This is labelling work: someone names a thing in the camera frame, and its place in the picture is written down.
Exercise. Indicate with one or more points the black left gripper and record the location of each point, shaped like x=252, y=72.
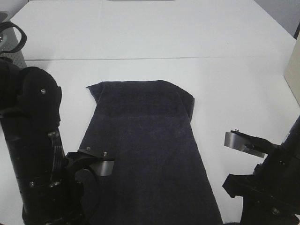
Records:
x=73, y=212

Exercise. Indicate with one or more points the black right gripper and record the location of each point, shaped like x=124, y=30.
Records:
x=273, y=199

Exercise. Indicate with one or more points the dark navy towel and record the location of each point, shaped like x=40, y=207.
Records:
x=158, y=176

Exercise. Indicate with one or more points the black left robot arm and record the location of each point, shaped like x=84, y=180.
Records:
x=29, y=115

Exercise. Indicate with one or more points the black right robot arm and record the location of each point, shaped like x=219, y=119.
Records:
x=287, y=156

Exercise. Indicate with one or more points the beige box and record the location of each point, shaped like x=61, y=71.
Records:
x=292, y=72

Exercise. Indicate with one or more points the grey perforated laundry basket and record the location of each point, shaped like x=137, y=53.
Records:
x=8, y=40

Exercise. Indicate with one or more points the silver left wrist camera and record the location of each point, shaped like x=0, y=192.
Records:
x=102, y=168

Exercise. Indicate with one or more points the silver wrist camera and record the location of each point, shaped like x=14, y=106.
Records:
x=102, y=168
x=252, y=145

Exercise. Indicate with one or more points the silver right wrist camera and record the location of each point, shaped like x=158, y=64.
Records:
x=252, y=145

